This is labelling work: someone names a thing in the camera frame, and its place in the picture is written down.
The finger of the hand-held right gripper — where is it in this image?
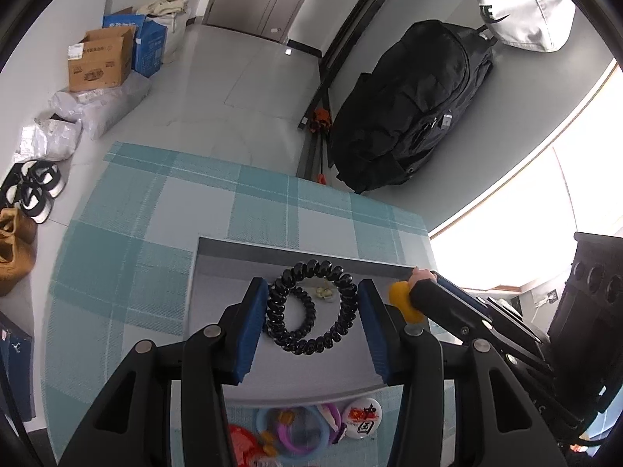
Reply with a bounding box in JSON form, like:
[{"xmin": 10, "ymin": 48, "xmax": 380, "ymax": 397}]
[
  {"xmin": 411, "ymin": 279, "xmax": 556, "ymax": 380},
  {"xmin": 435, "ymin": 272, "xmax": 551, "ymax": 358}
]

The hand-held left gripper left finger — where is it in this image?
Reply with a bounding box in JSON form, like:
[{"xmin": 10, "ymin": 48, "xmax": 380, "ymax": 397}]
[{"xmin": 58, "ymin": 277, "xmax": 270, "ymax": 467}]

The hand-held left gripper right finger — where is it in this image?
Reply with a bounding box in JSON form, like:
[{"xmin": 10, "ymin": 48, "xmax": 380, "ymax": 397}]
[{"xmin": 357, "ymin": 279, "xmax": 568, "ymax": 467}]

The yellow and pink hair clip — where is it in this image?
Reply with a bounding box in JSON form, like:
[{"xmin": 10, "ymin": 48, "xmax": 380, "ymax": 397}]
[{"xmin": 388, "ymin": 267, "xmax": 435, "ymax": 324}]

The large black spiral hair tie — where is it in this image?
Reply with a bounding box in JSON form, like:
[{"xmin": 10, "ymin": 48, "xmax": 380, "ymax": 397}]
[{"xmin": 265, "ymin": 260, "xmax": 360, "ymax": 355}]

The small black spiral hair tie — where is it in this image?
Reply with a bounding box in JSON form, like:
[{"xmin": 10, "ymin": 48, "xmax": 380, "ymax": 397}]
[{"xmin": 267, "ymin": 292, "xmax": 318, "ymax": 347}]

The grey rectangular box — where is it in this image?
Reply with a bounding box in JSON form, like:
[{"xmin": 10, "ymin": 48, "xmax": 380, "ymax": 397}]
[{"xmin": 182, "ymin": 236, "xmax": 456, "ymax": 407}]

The round white badge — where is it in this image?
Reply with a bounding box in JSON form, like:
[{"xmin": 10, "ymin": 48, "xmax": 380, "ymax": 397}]
[{"xmin": 341, "ymin": 397, "xmax": 383, "ymax": 437}]

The blue ring bracelet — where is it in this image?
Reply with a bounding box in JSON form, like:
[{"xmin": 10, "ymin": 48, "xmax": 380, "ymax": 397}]
[{"xmin": 256, "ymin": 405, "xmax": 333, "ymax": 458}]

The red round hair accessory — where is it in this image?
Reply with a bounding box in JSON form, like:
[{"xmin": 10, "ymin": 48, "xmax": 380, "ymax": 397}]
[{"xmin": 228, "ymin": 425, "xmax": 268, "ymax": 464}]

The white shoulder bag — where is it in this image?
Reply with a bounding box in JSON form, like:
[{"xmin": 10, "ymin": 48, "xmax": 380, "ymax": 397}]
[{"xmin": 460, "ymin": 0, "xmax": 577, "ymax": 53}]

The bright window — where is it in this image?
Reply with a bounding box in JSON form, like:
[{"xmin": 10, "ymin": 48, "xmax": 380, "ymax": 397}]
[{"xmin": 428, "ymin": 58, "xmax": 623, "ymax": 298}]

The teal checkered tablecloth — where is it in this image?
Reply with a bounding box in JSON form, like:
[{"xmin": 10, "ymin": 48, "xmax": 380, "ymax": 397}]
[{"xmin": 41, "ymin": 142, "xmax": 487, "ymax": 467}]

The black backpack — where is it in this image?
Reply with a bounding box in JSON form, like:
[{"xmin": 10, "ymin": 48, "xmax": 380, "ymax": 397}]
[{"xmin": 328, "ymin": 19, "xmax": 497, "ymax": 194}]

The orange black tool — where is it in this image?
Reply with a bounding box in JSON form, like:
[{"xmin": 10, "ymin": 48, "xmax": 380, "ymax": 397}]
[{"xmin": 306, "ymin": 107, "xmax": 333, "ymax": 135}]

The dark blue shoe box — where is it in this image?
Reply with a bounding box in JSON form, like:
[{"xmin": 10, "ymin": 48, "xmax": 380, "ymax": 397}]
[{"xmin": 0, "ymin": 310, "xmax": 38, "ymax": 422}]

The brown shoe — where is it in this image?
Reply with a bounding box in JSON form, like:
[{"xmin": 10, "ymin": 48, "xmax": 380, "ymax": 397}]
[
  {"xmin": 0, "ymin": 241, "xmax": 38, "ymax": 297},
  {"xmin": 0, "ymin": 208, "xmax": 38, "ymax": 248}
]

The grey plastic parcel bag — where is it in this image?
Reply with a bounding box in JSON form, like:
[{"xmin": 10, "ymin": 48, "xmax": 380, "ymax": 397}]
[{"xmin": 49, "ymin": 75, "xmax": 153, "ymax": 141}]

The white plastic parcel bag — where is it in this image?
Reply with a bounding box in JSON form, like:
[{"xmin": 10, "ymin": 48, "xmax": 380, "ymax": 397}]
[{"xmin": 14, "ymin": 117, "xmax": 83, "ymax": 162}]

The blue cardboard box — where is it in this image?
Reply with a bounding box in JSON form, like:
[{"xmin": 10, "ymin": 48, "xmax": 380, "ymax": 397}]
[{"xmin": 102, "ymin": 7, "xmax": 169, "ymax": 77}]

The brown cardboard box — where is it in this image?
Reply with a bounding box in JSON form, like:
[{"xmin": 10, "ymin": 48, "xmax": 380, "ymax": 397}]
[{"xmin": 67, "ymin": 26, "xmax": 137, "ymax": 93}]

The white sack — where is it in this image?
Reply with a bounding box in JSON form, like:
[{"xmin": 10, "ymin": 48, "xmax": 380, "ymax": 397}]
[{"xmin": 151, "ymin": 10, "xmax": 188, "ymax": 65}]

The beige folded cloth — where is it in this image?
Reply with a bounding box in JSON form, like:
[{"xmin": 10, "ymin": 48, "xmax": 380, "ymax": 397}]
[{"xmin": 136, "ymin": 0, "xmax": 188, "ymax": 18}]

